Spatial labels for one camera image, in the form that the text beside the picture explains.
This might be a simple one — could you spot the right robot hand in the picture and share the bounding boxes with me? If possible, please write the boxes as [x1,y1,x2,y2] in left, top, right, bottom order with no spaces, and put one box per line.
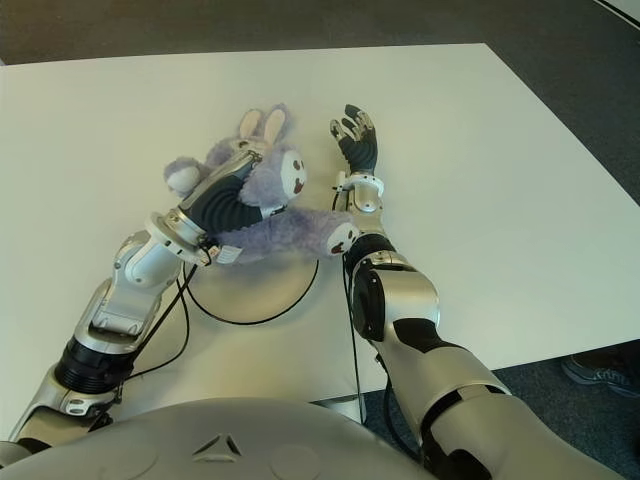
[328,103,382,177]

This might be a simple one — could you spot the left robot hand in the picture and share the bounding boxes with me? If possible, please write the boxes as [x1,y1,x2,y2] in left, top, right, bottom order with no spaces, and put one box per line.
[175,140,289,237]

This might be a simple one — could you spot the purple plush bunny doll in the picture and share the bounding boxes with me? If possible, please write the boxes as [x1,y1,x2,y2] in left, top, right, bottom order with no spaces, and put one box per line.
[163,102,362,266]

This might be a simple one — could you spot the white plate black rim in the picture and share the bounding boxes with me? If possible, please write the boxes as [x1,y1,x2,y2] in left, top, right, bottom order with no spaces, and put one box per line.
[182,255,321,326]

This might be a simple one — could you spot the silver robot torso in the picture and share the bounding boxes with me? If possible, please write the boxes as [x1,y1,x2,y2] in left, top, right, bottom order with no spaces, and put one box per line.
[0,397,444,480]

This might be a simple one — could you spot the dark sneaker shoe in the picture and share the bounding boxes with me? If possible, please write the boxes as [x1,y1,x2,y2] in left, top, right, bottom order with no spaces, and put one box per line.
[559,351,640,400]

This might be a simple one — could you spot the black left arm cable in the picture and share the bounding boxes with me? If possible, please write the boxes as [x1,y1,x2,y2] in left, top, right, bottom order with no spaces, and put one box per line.
[97,259,195,426]

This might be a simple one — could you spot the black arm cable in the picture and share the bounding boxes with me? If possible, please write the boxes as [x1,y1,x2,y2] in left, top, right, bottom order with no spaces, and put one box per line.
[330,184,367,426]
[97,259,195,426]

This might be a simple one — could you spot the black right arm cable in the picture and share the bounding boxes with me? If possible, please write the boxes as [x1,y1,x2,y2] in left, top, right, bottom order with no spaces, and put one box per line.
[330,184,367,426]

